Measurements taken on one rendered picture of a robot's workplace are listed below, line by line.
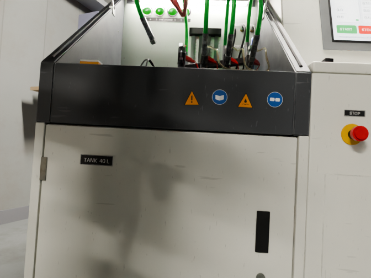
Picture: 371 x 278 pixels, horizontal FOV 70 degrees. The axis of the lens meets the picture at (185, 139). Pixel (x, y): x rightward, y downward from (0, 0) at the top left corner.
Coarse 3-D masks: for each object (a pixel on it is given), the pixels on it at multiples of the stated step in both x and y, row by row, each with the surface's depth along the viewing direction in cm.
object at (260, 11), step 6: (252, 0) 96; (258, 0) 79; (258, 6) 79; (258, 12) 78; (258, 18) 79; (246, 24) 101; (258, 24) 79; (246, 30) 101; (258, 30) 80; (246, 36) 100; (258, 36) 81; (246, 42) 100; (252, 42) 84; (246, 48) 100; (252, 48) 85; (252, 54) 86; (252, 60) 88
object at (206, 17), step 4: (208, 0) 78; (208, 4) 78; (204, 8) 79; (208, 8) 78; (204, 12) 79; (208, 12) 79; (204, 16) 79; (208, 16) 79; (204, 20) 80; (204, 24) 80; (204, 28) 81; (204, 32) 82; (204, 36) 83; (204, 40) 84; (204, 44) 85; (204, 48) 86; (204, 52) 87; (204, 56) 88
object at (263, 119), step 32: (64, 64) 69; (96, 64) 69; (64, 96) 69; (96, 96) 68; (128, 96) 68; (160, 96) 68; (256, 96) 66; (288, 96) 66; (160, 128) 67; (192, 128) 67; (224, 128) 66; (256, 128) 66; (288, 128) 65
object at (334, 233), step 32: (288, 0) 97; (288, 32) 93; (320, 32) 92; (320, 96) 65; (352, 96) 65; (320, 128) 65; (320, 160) 65; (352, 160) 64; (320, 192) 64; (352, 192) 64; (320, 224) 64; (352, 224) 63; (320, 256) 64; (352, 256) 63
